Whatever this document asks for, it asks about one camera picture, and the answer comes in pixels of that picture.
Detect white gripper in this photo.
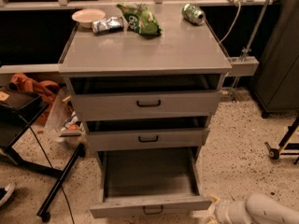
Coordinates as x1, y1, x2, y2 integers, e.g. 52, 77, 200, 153
202, 195, 233, 224

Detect grey bottom drawer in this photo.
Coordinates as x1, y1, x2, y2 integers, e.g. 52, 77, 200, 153
90, 147, 211, 218

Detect grey drawer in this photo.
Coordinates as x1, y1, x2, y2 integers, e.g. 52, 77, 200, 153
87, 128, 209, 151
90, 147, 211, 218
71, 91, 221, 121

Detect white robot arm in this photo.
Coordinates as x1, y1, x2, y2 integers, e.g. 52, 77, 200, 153
202, 193, 299, 224

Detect grey middle drawer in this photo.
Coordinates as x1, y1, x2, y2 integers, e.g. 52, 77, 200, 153
87, 128, 209, 151

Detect grey drawer cabinet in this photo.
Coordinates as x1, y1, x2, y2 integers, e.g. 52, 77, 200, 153
57, 2, 233, 173

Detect grey top drawer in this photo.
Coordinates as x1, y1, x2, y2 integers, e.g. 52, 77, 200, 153
71, 91, 221, 121

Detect black wheeled tripod base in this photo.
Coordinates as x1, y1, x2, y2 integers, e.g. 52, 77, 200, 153
264, 116, 299, 164

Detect dark grey cabinet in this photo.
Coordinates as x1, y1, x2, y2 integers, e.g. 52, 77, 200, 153
250, 0, 299, 119

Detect metal pole with clamp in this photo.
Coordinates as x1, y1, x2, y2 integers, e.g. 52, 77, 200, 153
228, 0, 272, 102

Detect clear plastic trash bag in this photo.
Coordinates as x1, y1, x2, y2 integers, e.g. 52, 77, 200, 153
44, 87, 86, 148

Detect green soda can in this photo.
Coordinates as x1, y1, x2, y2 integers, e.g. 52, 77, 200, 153
181, 4, 206, 25

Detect orange backpack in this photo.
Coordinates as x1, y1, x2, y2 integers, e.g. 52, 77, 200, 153
11, 73, 60, 125

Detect green chip bag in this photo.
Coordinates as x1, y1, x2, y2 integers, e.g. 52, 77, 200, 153
116, 3, 162, 35

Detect black sneaker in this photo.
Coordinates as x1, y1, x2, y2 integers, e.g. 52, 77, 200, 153
0, 182, 17, 206

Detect crushed silver blue packet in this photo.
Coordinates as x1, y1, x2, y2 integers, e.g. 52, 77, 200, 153
92, 17, 124, 35

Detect black side table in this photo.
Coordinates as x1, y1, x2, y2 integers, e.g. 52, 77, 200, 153
0, 95, 85, 223

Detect white bowl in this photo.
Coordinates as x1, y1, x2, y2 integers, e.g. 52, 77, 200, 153
72, 8, 106, 29

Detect grey horizontal rail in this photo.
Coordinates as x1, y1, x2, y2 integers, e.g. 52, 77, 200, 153
0, 56, 259, 77

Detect white power cable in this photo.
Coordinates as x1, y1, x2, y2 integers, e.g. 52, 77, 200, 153
218, 1, 243, 46

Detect black floor cable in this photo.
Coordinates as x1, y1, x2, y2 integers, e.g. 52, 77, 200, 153
18, 115, 76, 224

